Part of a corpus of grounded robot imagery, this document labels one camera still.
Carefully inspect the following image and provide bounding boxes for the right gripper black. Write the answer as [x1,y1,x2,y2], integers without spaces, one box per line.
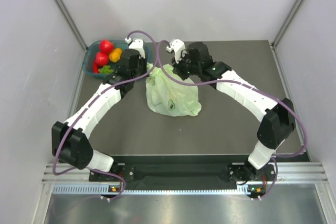
[171,51,201,81]

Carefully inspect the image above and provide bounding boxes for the light green plastic bag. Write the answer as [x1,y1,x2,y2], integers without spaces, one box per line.
[145,67,202,117]

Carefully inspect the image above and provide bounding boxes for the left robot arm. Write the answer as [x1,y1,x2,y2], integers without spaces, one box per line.
[51,47,147,180]

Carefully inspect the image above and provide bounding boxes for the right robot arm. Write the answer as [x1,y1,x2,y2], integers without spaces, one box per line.
[166,39,296,184]

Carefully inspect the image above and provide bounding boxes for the orange fake fruit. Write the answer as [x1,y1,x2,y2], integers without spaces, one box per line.
[109,48,122,63]

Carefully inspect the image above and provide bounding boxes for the green fake grapes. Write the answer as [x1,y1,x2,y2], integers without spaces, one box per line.
[98,65,114,74]

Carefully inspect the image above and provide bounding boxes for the upper red fake apple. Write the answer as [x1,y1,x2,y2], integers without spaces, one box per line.
[99,39,114,55]

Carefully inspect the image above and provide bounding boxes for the red fake chili pepper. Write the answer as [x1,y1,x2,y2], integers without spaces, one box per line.
[92,62,99,73]

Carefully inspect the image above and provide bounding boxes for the teal plastic basket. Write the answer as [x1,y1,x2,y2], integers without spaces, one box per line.
[82,40,153,79]

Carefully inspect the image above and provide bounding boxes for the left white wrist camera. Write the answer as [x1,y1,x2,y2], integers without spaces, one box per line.
[124,37,145,59]

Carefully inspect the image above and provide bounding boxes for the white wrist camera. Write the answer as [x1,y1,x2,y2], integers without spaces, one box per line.
[166,39,186,63]
[124,37,145,59]

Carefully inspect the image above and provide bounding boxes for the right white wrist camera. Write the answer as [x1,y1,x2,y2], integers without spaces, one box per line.
[166,39,186,63]

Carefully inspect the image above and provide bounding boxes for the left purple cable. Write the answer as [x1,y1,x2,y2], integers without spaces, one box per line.
[53,30,158,200]

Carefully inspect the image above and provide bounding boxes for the purple cable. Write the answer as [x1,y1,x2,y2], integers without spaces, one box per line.
[156,39,308,200]
[53,30,158,200]

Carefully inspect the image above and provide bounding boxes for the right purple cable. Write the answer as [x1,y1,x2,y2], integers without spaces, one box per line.
[156,39,308,200]

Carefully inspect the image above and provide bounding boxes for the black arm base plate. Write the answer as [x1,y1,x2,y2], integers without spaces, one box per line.
[88,163,276,183]

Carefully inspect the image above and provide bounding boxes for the aluminium frame rail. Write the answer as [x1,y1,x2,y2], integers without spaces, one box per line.
[42,163,90,184]

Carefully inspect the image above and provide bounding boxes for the grey slotted cable duct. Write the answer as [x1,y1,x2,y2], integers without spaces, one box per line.
[52,184,265,195]

